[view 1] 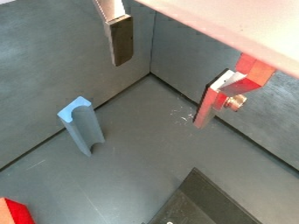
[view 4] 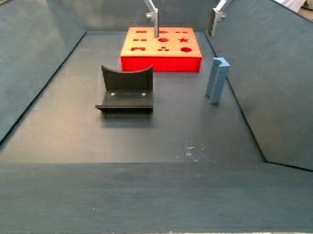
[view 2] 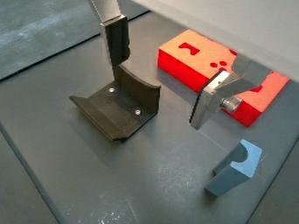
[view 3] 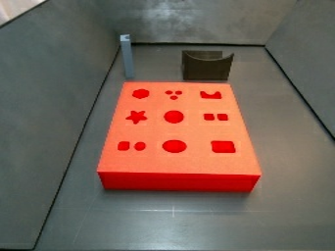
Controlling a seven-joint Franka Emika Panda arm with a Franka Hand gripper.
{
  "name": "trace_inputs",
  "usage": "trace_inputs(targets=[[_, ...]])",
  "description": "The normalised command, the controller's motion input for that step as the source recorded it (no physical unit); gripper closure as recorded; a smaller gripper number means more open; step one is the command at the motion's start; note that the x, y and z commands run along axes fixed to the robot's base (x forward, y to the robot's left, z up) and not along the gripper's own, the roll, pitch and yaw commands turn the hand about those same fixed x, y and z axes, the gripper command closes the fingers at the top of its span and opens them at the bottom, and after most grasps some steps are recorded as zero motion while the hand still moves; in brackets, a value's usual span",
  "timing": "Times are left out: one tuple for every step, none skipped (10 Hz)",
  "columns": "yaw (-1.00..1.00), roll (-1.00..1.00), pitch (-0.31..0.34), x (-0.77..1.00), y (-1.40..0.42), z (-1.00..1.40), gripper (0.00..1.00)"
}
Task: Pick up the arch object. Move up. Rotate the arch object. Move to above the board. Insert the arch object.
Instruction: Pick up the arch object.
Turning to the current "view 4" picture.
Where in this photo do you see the blue arch block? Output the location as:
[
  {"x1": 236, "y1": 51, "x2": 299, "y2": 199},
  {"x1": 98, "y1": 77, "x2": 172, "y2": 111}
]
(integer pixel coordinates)
[{"x1": 207, "y1": 57, "x2": 231, "y2": 104}]

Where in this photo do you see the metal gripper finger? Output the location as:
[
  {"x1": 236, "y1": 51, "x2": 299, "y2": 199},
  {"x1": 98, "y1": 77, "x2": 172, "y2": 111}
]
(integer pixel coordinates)
[
  {"x1": 144, "y1": 0, "x2": 160, "y2": 38},
  {"x1": 208, "y1": 0, "x2": 231, "y2": 37}
]

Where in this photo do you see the red shape sorter board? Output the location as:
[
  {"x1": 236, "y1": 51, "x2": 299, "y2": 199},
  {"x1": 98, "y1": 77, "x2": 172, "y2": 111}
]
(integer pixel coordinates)
[{"x1": 121, "y1": 27, "x2": 203, "y2": 72}]

